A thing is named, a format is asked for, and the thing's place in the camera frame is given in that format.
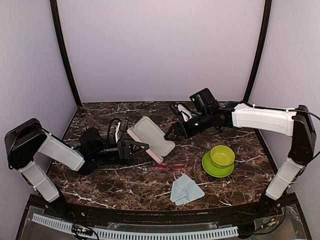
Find green plate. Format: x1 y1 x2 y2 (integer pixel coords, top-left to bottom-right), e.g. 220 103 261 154
202 152 235 178

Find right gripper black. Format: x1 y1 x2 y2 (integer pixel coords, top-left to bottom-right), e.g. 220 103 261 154
164 110 213 142

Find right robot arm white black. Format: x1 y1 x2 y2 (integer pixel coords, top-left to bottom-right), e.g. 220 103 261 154
164 88 318 217

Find black front rail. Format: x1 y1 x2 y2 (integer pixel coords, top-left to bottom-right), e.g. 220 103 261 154
41 202 283 226

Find white slotted cable duct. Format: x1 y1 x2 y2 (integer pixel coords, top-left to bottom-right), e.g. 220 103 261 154
31 213 239 240

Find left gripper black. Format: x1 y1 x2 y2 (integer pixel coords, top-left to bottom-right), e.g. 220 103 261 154
91 138 149 161

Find pink translucent sunglasses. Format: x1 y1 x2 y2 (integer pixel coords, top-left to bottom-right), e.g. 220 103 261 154
154 162 187 172

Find left black frame post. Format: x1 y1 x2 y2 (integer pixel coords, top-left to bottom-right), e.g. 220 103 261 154
49 0 82 108

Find pink glasses case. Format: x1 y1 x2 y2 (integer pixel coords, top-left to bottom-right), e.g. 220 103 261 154
127 116 176 163

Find light blue cloth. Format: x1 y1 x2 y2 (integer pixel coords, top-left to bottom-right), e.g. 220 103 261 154
170 174 205 206

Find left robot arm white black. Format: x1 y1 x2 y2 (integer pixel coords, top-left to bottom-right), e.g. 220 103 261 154
4 118 149 218

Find black frame post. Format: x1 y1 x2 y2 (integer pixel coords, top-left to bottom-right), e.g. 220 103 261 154
49 0 82 108
242 0 272 102

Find right black frame post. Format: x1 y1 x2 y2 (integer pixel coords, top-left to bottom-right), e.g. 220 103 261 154
242 0 272 102

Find green bowl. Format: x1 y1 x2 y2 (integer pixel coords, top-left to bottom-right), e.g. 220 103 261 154
210 145 235 168

